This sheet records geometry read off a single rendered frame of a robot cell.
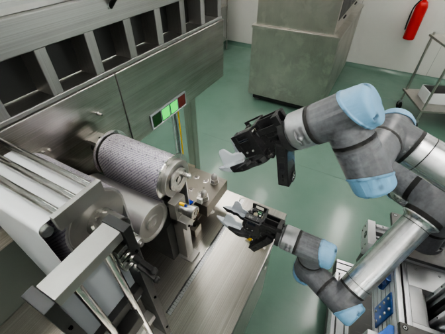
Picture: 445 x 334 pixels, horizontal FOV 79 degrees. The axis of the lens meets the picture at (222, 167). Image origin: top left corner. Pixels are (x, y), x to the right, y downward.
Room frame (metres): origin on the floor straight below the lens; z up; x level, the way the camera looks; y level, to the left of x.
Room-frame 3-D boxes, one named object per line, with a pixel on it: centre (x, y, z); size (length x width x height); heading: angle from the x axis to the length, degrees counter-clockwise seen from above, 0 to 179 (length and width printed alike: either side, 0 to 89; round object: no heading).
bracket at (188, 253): (0.52, 0.12, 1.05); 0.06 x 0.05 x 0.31; 61
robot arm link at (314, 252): (0.42, -0.27, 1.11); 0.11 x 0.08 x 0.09; 61
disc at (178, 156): (0.57, 0.15, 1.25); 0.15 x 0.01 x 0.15; 151
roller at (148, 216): (0.53, 0.31, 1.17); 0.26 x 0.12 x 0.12; 61
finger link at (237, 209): (0.57, -0.05, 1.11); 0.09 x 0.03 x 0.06; 52
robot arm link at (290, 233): (0.45, -0.20, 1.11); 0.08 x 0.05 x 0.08; 151
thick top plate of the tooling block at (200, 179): (0.81, 0.19, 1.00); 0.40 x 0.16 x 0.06; 61
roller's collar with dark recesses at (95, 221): (0.34, 0.24, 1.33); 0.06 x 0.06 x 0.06; 61
